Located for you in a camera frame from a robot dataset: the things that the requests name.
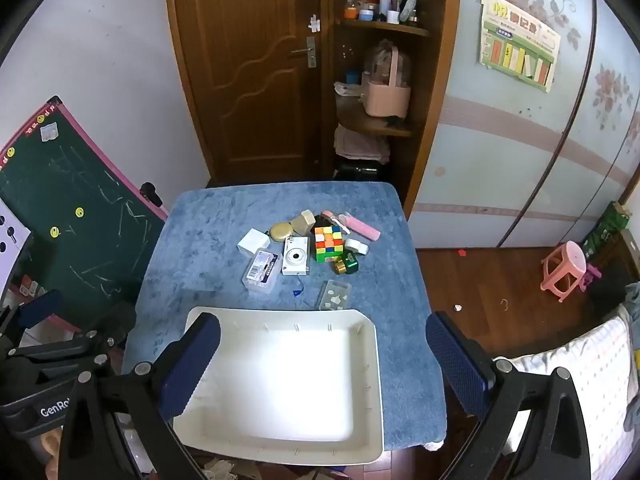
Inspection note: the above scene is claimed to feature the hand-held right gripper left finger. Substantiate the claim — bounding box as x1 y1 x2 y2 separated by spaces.
57 311 223 480

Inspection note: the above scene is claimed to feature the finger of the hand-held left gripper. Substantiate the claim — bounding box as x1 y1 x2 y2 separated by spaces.
7 301 137 379
0 289 65 352

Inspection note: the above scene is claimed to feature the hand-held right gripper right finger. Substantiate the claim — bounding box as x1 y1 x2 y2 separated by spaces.
426 311 591 480

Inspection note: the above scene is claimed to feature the white plastic tray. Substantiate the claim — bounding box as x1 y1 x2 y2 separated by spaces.
172 306 385 466

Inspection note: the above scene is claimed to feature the clear plastic card box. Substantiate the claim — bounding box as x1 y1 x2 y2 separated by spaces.
242 247 280 292

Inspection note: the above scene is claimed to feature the white toy camera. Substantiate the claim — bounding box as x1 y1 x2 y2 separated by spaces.
281 235 311 277

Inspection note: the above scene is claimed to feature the pink hair roller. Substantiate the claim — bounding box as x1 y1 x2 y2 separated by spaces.
345 215 382 242

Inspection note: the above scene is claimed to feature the multicoloured puzzle cube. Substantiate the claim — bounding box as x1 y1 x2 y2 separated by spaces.
313 225 347 263

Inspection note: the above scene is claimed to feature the white board with black dots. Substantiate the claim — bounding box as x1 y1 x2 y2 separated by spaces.
0 199 32 281

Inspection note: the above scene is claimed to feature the blue plush table cover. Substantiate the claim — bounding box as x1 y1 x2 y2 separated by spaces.
122 181 447 453

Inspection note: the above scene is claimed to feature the white dotted quilt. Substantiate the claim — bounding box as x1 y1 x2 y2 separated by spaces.
492 305 640 480

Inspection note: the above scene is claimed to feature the small white box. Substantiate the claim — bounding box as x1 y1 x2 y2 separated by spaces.
236 228 271 257

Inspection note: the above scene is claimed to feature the clear box with white pieces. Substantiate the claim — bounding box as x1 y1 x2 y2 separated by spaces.
316 279 352 311

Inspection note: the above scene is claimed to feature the pink plastic stool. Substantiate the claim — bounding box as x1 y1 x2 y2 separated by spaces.
541 241 587 302

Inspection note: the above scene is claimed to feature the small pink toy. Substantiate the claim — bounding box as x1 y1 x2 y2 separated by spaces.
580 262 603 291

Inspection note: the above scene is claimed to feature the beige small box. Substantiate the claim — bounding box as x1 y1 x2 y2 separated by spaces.
291 210 317 236

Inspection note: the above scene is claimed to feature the green patterned bag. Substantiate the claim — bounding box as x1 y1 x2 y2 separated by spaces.
582 201 632 261

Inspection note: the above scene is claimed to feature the floral sliding wardrobe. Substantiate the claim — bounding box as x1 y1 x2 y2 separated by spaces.
407 0 640 251

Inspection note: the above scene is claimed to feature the folded pink towel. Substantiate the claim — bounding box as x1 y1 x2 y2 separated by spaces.
334 125 391 163

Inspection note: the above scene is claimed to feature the wooden corner shelf cabinet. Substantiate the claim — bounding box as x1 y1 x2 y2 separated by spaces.
320 0 463 216

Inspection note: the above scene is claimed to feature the brown wooden door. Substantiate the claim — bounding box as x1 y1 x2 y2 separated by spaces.
164 0 331 188

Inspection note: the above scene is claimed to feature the pink basket with clear dome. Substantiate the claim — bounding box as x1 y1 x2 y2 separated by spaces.
361 40 413 118

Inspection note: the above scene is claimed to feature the group of cosmetic bottles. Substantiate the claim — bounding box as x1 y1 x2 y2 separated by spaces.
342 0 421 27

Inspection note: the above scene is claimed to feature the green chalkboard with pink frame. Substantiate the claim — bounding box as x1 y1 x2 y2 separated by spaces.
0 95 168 331

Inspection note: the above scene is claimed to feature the metal door handle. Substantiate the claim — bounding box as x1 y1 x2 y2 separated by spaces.
291 36 318 68

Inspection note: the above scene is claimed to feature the wall poster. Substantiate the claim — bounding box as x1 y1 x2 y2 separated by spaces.
480 0 562 93

